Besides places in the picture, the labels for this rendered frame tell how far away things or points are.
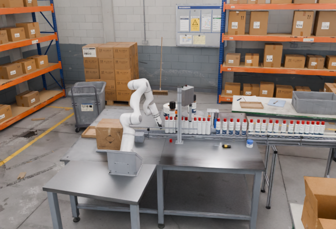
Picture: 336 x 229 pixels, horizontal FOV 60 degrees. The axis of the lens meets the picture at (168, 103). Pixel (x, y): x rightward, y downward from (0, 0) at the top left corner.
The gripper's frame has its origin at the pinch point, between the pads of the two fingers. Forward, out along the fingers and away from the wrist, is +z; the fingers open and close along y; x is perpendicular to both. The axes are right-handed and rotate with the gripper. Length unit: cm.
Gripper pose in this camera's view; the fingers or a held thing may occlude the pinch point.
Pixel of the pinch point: (160, 127)
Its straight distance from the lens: 353.8
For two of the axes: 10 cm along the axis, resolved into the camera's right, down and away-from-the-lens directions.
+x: -9.3, 3.0, 2.1
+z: 3.5, 8.9, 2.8
